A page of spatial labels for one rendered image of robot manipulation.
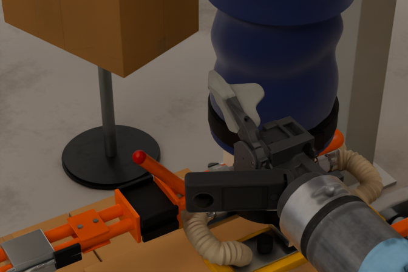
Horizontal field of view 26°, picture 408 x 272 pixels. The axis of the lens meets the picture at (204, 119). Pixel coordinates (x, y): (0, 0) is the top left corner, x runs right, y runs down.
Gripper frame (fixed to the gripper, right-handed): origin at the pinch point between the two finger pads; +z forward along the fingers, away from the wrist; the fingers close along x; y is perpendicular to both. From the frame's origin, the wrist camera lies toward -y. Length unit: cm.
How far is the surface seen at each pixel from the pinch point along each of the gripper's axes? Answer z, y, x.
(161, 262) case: 37, 11, -64
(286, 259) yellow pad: 9, 22, -44
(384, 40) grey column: 118, 142, -93
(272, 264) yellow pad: 9.3, 19.4, -44.5
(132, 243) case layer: 82, 25, -104
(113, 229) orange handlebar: 19.8, -5.6, -32.6
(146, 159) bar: 21.5, 1.8, -22.1
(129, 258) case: 41, 6, -64
